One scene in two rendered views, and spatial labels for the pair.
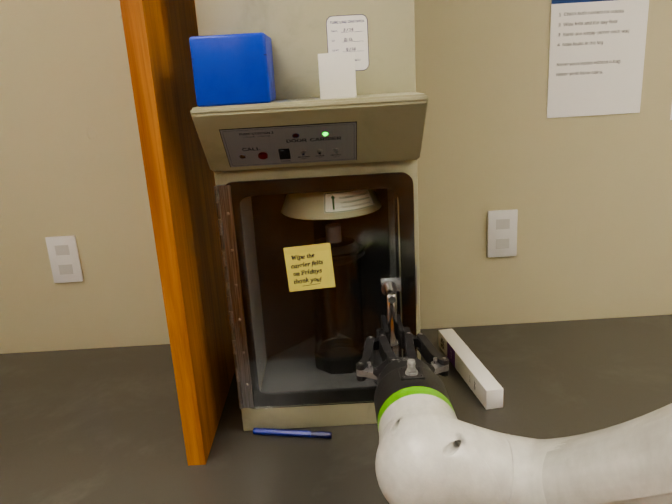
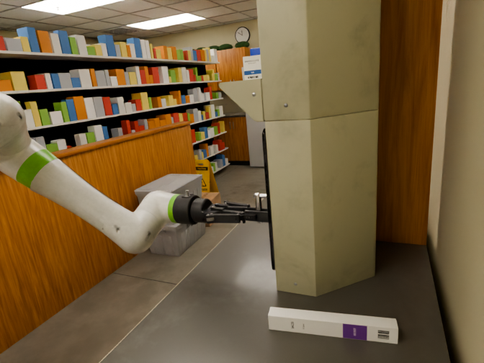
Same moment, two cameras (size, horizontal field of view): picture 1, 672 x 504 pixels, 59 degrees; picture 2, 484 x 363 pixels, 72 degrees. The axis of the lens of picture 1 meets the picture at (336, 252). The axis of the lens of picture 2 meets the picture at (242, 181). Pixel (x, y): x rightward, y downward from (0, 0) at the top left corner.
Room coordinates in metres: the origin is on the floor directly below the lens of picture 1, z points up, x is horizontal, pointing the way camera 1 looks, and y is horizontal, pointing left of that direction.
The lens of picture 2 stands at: (1.21, -0.91, 1.50)
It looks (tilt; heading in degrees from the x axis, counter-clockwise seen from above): 16 degrees down; 114
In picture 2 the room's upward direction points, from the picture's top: 5 degrees counter-clockwise
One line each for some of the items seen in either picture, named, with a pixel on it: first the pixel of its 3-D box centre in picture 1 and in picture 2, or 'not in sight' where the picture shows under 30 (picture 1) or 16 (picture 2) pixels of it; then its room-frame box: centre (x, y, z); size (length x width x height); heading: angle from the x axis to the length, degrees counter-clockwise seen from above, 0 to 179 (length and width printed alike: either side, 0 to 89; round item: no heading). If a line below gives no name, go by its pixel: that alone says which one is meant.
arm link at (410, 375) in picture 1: (412, 404); (189, 208); (0.65, -0.08, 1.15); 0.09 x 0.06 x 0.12; 90
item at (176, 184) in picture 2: not in sight; (172, 197); (-0.73, 1.69, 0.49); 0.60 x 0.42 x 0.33; 90
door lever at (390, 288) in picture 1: (391, 313); (263, 207); (0.90, -0.08, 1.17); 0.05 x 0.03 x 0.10; 0
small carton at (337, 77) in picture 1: (337, 75); (256, 68); (0.88, -0.02, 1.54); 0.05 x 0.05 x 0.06; 0
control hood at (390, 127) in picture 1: (312, 134); (263, 97); (0.88, 0.02, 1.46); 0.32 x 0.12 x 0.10; 90
